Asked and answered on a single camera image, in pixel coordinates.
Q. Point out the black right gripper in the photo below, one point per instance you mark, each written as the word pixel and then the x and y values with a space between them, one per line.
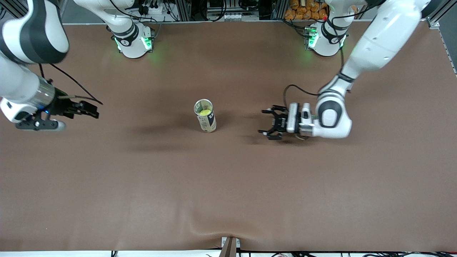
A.
pixel 64 106

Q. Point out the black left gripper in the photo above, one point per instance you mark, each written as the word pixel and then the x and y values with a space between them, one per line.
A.
pixel 281 122

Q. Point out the white blue tennis ball can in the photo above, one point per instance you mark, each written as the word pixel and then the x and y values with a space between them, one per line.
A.
pixel 207 123

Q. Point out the yellow tennis ball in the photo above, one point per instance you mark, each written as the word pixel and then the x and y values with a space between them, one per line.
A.
pixel 205 112

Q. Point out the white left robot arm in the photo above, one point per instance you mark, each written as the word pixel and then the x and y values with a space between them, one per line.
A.
pixel 378 39

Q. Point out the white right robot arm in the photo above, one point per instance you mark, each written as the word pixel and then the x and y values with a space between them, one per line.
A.
pixel 21 82

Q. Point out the brown table mat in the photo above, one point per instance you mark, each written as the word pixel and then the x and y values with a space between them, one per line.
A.
pixel 228 196

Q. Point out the orange packaged goods pile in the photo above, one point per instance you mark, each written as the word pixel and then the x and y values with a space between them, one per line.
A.
pixel 303 12

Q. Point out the white terminal strip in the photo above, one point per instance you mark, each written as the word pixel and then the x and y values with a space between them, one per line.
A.
pixel 231 16

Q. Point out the white power strip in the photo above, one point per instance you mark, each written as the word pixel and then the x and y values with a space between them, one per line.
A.
pixel 153 10

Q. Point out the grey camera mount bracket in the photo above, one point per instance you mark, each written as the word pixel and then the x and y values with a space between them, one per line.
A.
pixel 230 248

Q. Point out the white table corner bracket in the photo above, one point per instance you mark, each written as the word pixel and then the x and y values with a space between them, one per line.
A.
pixel 433 25

